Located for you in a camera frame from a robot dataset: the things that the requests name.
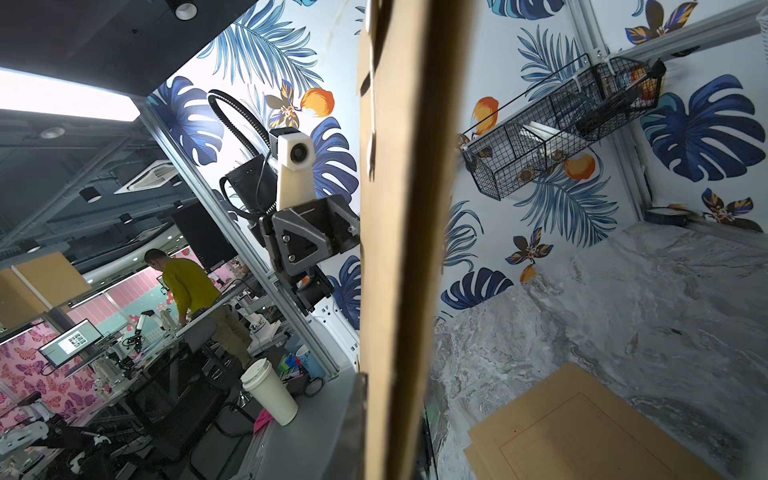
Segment black wire basket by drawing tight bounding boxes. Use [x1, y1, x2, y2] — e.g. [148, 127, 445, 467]
[460, 56, 667, 200]

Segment person in yellow shirt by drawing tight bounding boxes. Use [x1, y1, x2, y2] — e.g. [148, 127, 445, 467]
[144, 249, 252, 369]

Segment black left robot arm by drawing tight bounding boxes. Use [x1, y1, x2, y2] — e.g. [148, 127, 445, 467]
[207, 89, 360, 315]

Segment white paper cup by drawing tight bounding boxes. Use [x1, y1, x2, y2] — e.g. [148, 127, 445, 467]
[240, 358, 299, 426]

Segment brown kraft file bag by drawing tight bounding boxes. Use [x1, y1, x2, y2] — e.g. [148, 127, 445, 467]
[358, 1, 475, 479]

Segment computer monitor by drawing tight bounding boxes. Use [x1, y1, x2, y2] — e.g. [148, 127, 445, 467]
[38, 319, 104, 368]

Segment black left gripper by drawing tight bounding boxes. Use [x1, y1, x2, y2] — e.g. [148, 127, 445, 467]
[260, 195, 360, 315]

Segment brown file bag stack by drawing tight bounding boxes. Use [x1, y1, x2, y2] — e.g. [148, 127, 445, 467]
[464, 363, 720, 479]

